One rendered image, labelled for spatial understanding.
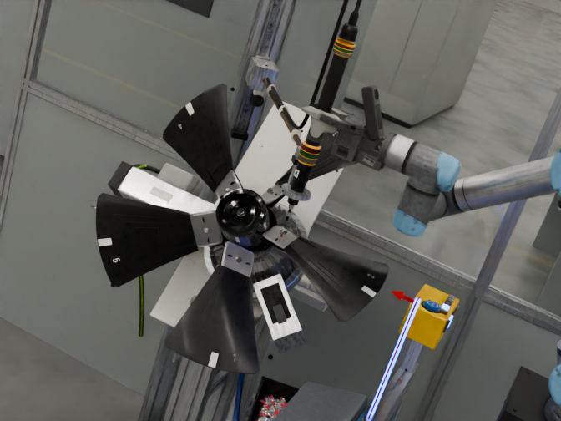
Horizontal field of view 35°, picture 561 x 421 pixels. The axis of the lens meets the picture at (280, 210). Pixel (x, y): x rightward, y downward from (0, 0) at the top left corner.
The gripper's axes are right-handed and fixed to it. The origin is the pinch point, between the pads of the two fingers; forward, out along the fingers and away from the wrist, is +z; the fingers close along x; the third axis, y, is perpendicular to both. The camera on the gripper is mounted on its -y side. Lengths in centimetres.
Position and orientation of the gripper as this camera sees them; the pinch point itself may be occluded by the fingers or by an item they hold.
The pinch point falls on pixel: (311, 105)
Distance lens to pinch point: 199.6
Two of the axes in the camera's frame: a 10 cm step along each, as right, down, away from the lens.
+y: -2.9, 8.8, 3.7
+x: 3.9, -2.5, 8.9
